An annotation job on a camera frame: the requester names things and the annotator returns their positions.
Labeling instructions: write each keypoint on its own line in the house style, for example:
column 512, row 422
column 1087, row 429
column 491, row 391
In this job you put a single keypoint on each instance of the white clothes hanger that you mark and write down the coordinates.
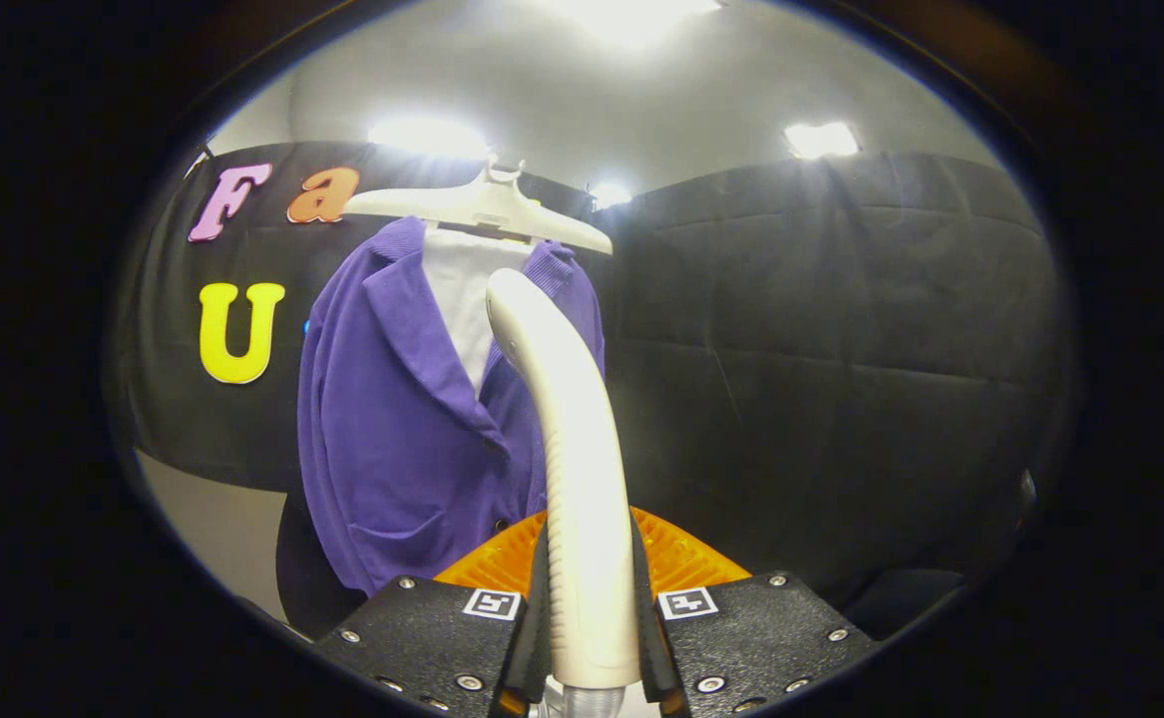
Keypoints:
column 482, row 204

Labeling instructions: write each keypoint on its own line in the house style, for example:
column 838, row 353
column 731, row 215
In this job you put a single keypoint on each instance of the purple jacket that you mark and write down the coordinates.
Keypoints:
column 392, row 429

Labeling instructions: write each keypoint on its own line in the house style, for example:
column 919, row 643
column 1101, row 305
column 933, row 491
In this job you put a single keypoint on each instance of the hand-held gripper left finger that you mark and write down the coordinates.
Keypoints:
column 432, row 638

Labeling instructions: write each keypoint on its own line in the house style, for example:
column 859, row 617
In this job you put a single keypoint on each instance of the white shirt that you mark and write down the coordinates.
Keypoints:
column 462, row 299

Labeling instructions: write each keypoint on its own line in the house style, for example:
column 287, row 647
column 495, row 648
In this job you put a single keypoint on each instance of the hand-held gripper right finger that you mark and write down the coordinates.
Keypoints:
column 761, row 638

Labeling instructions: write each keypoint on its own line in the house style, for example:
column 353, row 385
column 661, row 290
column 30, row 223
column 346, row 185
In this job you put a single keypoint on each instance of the white garment steamer head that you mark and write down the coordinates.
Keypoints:
column 582, row 479

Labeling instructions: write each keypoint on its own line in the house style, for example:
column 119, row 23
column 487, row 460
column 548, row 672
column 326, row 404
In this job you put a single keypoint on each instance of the large ceiling light panel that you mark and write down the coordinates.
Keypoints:
column 631, row 18

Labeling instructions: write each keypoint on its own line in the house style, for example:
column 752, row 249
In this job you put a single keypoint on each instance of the black backdrop cloth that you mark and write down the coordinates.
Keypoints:
column 841, row 349

